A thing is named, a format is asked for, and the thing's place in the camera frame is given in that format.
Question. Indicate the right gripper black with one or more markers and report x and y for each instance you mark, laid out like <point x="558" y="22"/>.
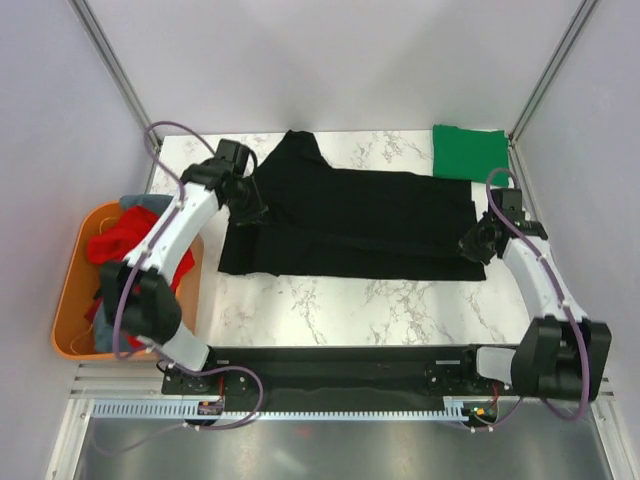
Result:
<point x="467" y="243"/>

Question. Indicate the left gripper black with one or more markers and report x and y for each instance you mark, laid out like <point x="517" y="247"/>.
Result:
<point x="255" y="213"/>

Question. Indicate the black t shirt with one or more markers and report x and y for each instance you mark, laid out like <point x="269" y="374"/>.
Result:
<point x="326" y="221"/>

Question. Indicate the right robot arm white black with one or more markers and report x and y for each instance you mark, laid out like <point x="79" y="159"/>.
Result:
<point x="563" y="354"/>

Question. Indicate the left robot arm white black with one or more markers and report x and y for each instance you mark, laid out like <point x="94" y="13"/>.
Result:
<point x="137" y="295"/>

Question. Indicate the folded green t shirt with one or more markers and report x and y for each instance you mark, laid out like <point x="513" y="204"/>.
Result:
<point x="472" y="155"/>

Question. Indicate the red t shirt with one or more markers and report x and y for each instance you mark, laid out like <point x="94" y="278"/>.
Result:
<point x="112" y="245"/>

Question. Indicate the orange plastic basket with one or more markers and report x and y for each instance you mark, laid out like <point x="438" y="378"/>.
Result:
<point x="71" y="334"/>

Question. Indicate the grey t shirt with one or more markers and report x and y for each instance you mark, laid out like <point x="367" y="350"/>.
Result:
<point x="157" y="203"/>

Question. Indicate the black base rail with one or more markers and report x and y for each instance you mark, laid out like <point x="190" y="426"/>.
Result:
<point x="339" y="378"/>

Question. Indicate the left aluminium frame post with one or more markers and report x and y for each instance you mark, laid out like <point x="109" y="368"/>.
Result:
<point x="105" y="50"/>

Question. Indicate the aluminium frame post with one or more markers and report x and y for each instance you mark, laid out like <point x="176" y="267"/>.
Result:
<point x="105" y="50"/>
<point x="568" y="40"/>

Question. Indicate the right aluminium frame post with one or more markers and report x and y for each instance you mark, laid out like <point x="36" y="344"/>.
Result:
<point x="568" y="40"/>

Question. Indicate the white slotted cable duct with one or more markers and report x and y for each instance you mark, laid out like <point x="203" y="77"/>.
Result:
<point x="451" y="411"/>

